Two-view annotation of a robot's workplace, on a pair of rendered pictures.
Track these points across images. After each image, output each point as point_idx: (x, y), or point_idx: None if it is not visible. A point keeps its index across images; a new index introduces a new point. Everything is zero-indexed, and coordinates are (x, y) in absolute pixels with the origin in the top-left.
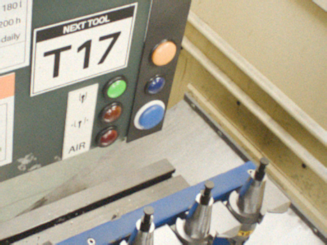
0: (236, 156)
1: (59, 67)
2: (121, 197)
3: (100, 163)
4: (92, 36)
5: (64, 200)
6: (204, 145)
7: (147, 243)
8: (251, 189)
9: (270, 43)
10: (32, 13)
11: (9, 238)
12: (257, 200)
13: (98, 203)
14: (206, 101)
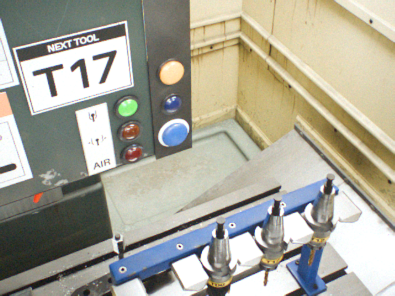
0: (336, 174)
1: (55, 86)
2: (235, 208)
3: (226, 181)
4: (83, 55)
5: (187, 211)
6: (310, 166)
7: (223, 248)
8: (321, 201)
9: (357, 78)
10: (5, 31)
11: (141, 242)
12: (327, 211)
13: (215, 213)
14: (311, 129)
